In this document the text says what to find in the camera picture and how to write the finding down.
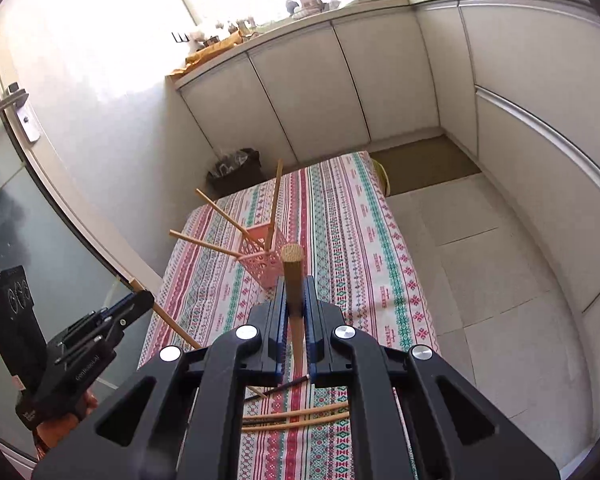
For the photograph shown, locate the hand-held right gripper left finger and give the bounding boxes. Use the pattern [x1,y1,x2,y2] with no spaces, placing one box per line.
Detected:
[32,275,288,480]

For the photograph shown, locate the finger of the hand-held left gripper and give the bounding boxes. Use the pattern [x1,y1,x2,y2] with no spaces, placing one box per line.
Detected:
[99,290,157,337]

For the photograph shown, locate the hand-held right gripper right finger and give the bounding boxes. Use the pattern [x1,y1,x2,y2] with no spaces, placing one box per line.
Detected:
[305,275,561,480]

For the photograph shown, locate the pink perforated utensil holder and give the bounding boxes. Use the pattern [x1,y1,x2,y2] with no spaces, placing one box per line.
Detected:
[235,225,287,288]

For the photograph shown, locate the person's left hand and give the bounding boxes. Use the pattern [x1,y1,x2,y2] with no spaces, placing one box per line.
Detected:
[37,392,98,453]

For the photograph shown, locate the black chopstick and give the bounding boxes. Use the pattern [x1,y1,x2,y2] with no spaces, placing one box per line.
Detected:
[244,374,311,402]

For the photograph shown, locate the patterned striped tablecloth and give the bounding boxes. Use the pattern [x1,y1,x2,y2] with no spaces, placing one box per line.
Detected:
[137,152,441,480]

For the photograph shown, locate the frosted glass door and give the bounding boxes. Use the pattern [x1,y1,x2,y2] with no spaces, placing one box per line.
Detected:
[0,25,166,461]

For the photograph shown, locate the dark brown trash bin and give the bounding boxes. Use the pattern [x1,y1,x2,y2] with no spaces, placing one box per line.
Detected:
[207,149,263,196]

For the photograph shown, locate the brown floor mat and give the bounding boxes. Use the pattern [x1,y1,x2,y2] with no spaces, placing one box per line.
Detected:
[370,135,481,196]

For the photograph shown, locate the white kitchen base cabinets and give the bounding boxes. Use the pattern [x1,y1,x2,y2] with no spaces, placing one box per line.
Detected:
[167,0,600,311]

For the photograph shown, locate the metal door handle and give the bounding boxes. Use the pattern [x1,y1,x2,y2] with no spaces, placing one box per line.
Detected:
[0,84,41,143]

